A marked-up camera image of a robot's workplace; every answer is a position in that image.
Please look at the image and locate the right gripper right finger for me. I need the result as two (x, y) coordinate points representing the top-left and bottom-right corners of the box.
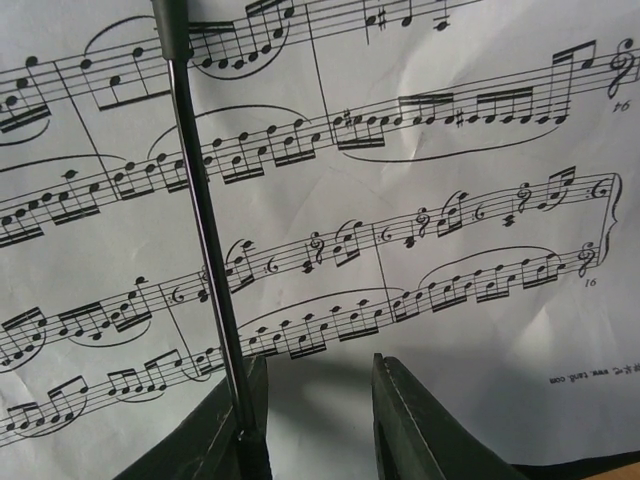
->
(371, 353), (525, 480)

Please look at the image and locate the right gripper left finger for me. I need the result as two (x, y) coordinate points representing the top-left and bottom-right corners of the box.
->
(117, 380), (273, 479)

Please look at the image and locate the white sheet music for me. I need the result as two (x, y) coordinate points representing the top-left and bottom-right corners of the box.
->
(1, 1), (639, 479)

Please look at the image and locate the black music stand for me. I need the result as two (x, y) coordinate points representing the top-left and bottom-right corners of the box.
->
(152, 1), (639, 479)

